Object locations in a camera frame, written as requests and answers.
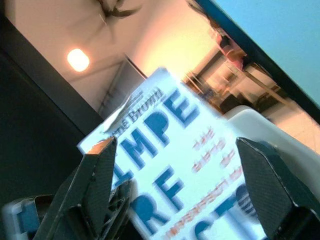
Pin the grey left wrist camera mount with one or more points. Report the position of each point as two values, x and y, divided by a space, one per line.
12 217

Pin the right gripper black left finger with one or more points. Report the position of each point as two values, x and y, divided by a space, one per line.
82 195

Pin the white plastic chair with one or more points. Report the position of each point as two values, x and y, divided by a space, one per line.
262 125

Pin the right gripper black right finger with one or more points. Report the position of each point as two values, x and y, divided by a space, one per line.
272 192

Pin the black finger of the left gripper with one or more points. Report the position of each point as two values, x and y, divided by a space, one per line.
120 205

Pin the round ceiling light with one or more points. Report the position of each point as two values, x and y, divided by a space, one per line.
78 60

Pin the wooden shelf rack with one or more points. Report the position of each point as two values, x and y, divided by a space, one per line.
225 95

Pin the blue panel with dark frame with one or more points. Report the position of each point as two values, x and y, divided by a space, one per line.
275 30

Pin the dark ceiling fan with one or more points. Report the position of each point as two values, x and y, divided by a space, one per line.
117 10

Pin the white boxy wall unit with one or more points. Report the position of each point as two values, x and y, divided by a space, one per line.
120 85

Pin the dark tall cabinet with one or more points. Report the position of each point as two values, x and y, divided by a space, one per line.
25 125

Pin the white book with blue letters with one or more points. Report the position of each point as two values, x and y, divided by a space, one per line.
175 155

